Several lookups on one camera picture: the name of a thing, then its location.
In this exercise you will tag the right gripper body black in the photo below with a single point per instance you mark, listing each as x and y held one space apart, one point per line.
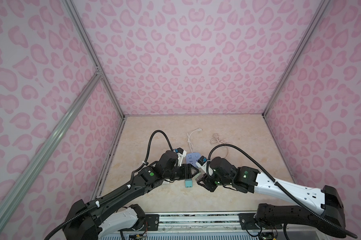
210 184

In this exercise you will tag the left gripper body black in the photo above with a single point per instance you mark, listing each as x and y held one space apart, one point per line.
178 173

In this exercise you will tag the teal plug adapter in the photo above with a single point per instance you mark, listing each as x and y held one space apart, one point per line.
188 183

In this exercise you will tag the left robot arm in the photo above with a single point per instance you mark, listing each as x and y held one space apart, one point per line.
89 221

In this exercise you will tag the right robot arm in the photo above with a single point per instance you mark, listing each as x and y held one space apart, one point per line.
319 208

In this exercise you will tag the blue square power strip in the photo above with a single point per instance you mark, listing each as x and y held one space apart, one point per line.
192 158

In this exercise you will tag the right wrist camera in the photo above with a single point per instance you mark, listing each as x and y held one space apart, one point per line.
202 164

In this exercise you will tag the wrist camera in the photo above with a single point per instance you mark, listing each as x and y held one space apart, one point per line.
202 164
181 154

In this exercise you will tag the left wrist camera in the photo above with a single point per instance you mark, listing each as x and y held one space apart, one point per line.
181 154

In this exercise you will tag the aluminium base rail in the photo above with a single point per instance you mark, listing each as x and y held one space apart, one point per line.
199 226

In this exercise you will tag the aluminium frame diagonal bar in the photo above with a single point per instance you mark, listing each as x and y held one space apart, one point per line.
27 178

